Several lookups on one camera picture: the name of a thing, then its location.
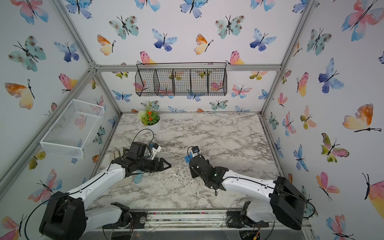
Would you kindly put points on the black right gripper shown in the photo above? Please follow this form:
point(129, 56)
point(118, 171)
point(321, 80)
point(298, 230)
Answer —
point(192, 172)

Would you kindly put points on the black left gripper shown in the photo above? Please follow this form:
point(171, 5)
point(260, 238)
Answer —
point(160, 165)

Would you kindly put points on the light blue long lego brick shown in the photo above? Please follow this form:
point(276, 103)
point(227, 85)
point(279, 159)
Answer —
point(188, 158)

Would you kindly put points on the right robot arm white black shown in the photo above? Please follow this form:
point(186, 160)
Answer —
point(277, 200)

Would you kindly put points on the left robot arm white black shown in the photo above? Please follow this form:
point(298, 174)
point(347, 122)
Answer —
point(67, 215)

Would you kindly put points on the light blue plastic plate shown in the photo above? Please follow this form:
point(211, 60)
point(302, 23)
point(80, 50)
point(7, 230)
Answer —
point(138, 178)

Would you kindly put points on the beige green work glove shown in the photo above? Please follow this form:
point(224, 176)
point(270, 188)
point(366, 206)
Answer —
point(118, 154)

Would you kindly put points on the white pot artificial plant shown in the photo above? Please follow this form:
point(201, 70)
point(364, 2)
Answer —
point(150, 120)

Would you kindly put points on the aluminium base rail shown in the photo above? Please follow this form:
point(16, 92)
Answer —
point(188, 220)

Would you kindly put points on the black wire wall basket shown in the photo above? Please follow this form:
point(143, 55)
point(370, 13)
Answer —
point(181, 79)

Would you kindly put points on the white mesh wall basket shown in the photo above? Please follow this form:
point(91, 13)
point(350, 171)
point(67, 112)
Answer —
point(72, 131)

